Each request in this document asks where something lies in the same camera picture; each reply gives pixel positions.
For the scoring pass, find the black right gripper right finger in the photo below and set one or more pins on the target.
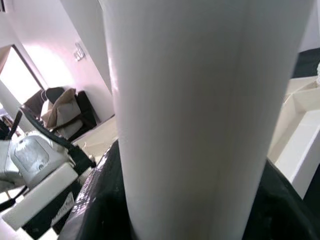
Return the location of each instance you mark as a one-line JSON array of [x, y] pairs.
[[282, 212]]

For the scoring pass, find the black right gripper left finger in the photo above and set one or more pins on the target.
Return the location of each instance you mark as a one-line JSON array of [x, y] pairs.
[[105, 200]]

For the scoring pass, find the white plastic children table top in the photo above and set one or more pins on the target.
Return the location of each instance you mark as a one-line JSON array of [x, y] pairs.
[[300, 125]]

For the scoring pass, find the white plastic table leg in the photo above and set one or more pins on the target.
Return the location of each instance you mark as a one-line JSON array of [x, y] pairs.
[[200, 112]]

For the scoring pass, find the white cushion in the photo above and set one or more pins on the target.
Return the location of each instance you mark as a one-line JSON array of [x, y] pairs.
[[67, 117]]

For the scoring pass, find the dark brown sofa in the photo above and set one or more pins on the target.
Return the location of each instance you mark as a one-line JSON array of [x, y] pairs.
[[87, 110]]

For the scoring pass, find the tan cushion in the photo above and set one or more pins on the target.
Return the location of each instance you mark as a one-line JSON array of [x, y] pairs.
[[63, 102]]

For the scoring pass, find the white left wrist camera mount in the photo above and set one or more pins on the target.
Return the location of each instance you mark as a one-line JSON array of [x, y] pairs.
[[37, 200]]

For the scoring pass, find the white wall hook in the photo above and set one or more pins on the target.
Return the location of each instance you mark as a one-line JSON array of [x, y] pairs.
[[79, 52]]

